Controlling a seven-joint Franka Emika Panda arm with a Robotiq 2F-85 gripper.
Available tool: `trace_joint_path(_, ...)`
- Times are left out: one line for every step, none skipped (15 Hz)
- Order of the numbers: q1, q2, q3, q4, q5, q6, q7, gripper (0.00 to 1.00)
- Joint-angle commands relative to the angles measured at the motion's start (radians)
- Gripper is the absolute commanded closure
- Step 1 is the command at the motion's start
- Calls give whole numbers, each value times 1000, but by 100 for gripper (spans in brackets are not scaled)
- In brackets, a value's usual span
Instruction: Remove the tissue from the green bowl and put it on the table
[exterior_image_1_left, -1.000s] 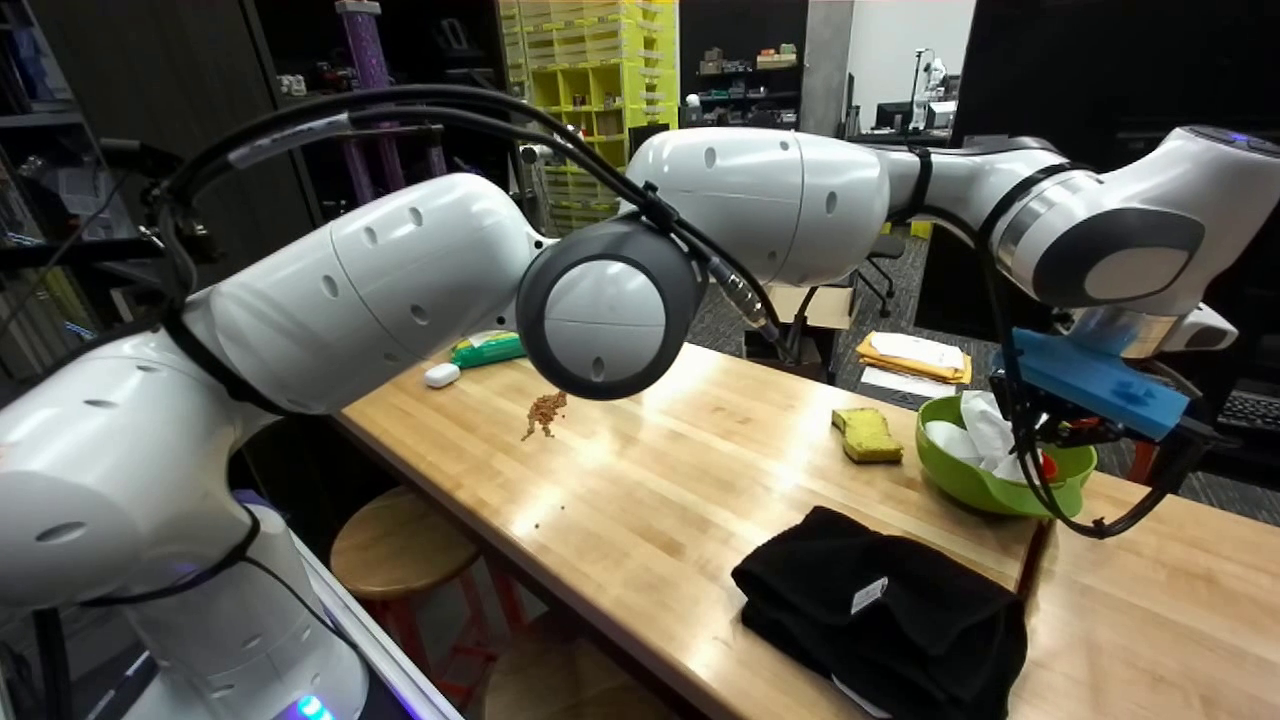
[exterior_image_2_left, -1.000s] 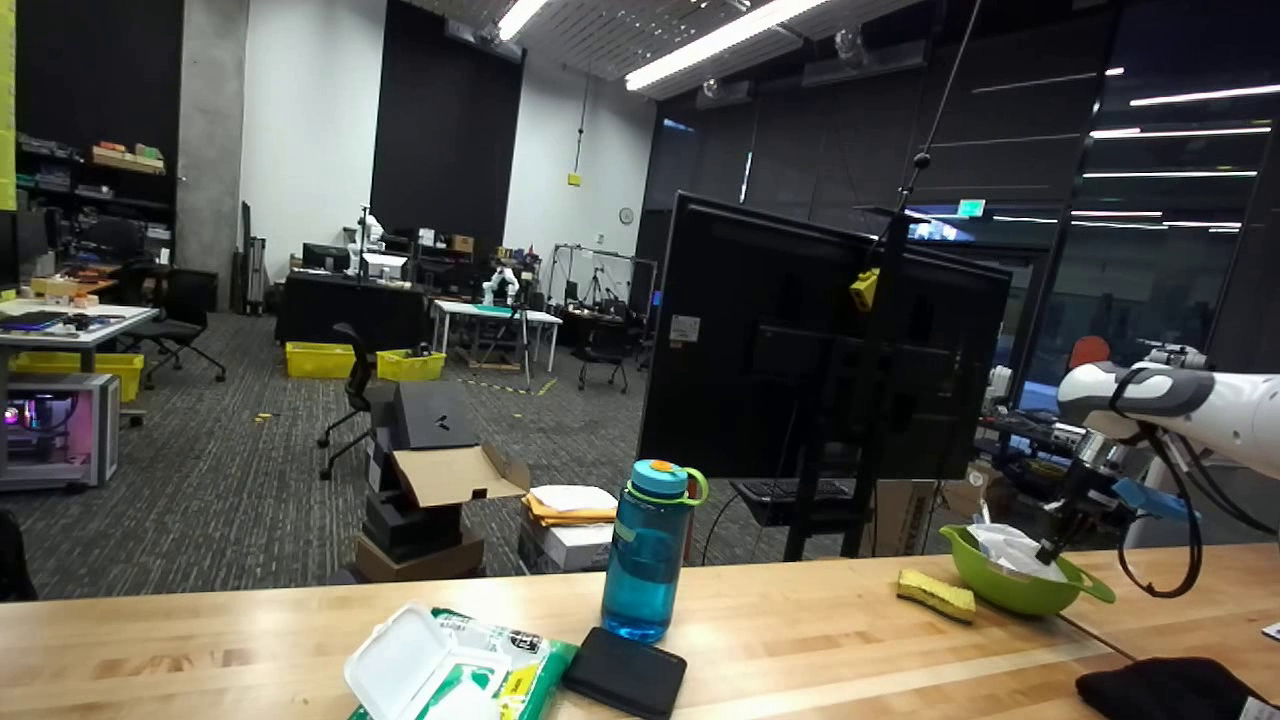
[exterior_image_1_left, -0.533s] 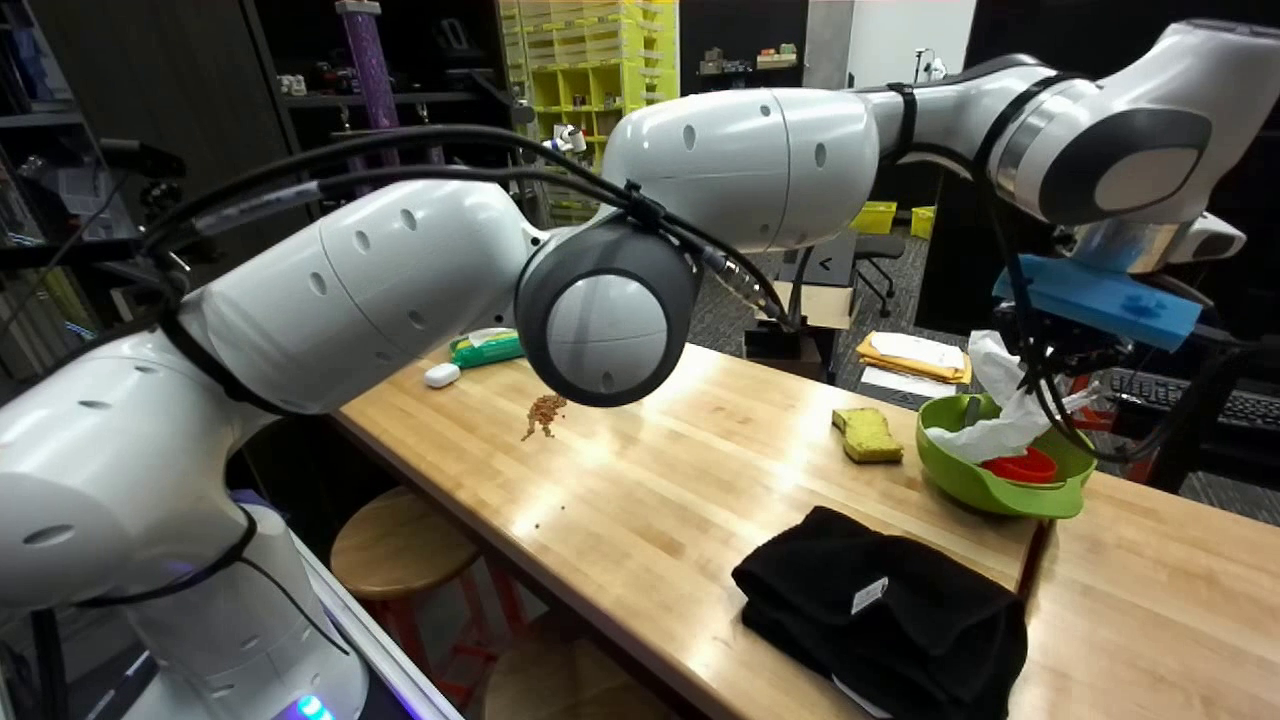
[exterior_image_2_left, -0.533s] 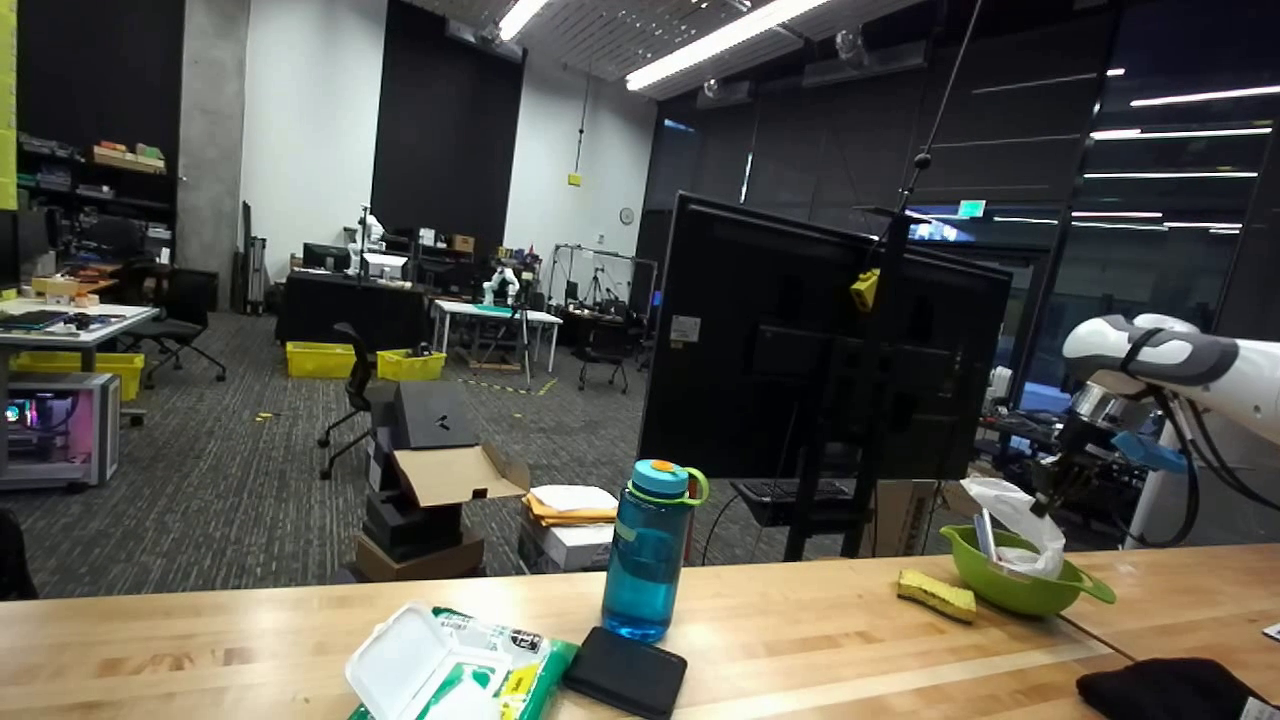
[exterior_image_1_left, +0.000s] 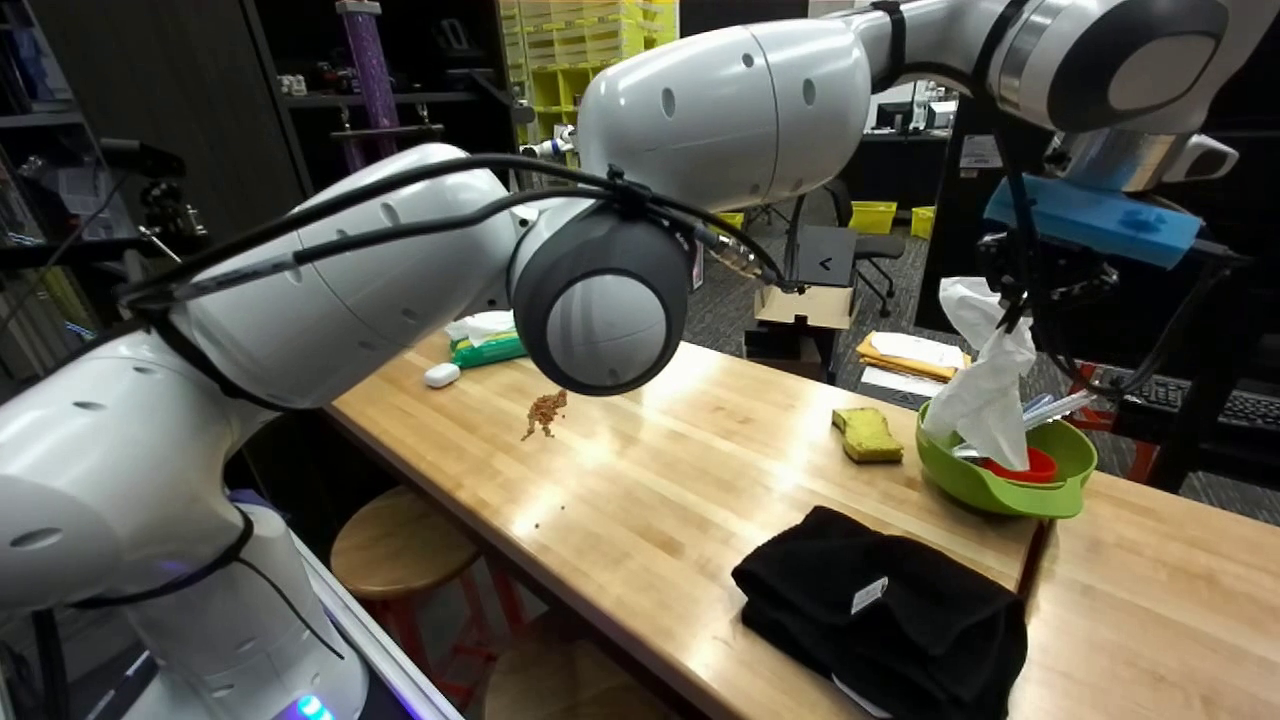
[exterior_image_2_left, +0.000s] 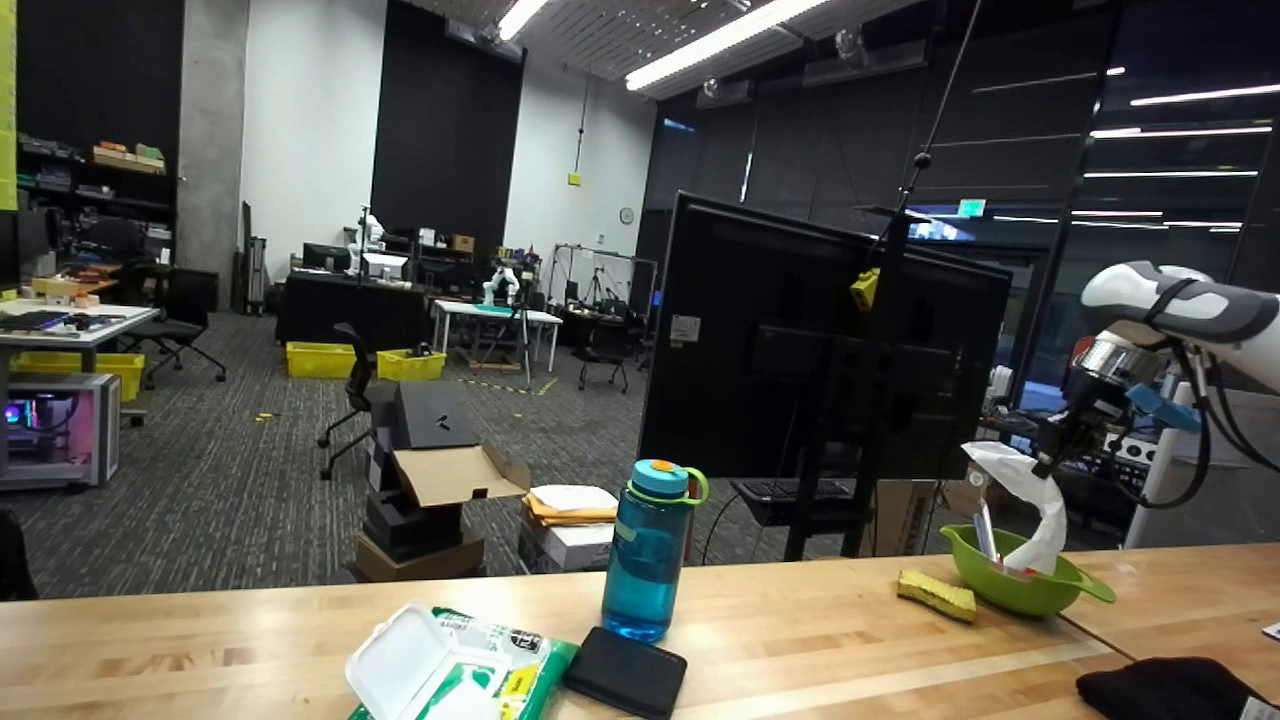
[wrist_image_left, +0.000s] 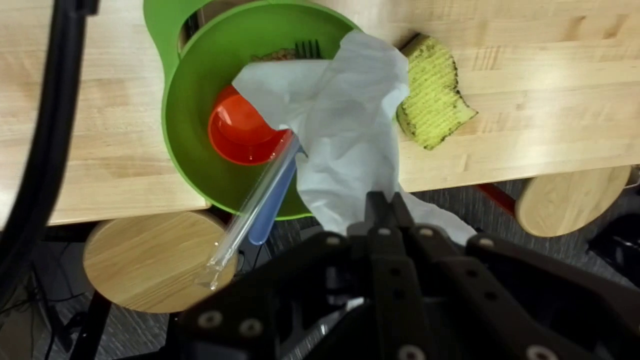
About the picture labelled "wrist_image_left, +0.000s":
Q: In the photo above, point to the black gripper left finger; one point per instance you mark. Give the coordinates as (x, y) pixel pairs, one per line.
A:
(301, 300)

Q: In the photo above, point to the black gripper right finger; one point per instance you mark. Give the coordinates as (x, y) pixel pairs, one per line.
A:
(521, 300)

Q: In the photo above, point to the white tissue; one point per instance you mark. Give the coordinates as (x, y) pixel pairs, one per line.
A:
(353, 132)

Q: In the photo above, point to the orange small bowl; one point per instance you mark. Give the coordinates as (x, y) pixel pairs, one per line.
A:
(242, 132)

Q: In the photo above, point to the green plastic bowl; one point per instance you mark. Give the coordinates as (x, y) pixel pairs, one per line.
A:
(196, 152)

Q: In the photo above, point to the blue plastic utensil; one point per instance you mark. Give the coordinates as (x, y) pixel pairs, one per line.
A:
(271, 207)

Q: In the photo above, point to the clear plastic utensil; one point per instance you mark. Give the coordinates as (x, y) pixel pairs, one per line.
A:
(250, 213)

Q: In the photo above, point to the yellow sponge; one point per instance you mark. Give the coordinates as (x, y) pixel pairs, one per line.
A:
(432, 100)

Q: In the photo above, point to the black plastic fork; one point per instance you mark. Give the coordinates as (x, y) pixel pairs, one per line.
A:
(308, 48)

